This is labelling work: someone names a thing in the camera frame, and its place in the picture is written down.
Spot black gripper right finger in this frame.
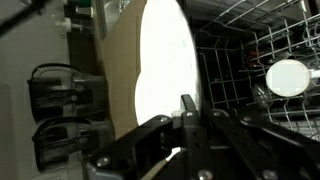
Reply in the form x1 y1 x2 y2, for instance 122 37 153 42
201 109 320 180

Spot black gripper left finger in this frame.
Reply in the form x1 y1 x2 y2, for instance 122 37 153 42
83 94 214 180

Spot white ceramic plate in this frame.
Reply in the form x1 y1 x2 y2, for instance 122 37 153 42
139 0 202 116
134 71 174 128

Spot white mug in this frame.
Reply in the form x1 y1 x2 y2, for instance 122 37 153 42
265 59 320 98

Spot steel kitchen sink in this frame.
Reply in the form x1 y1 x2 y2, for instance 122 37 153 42
94 0 134 41

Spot white wire dishwasher rack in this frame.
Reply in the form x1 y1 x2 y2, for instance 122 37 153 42
194 0 320 141

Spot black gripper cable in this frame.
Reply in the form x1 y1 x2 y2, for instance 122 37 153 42
0 0 54 36

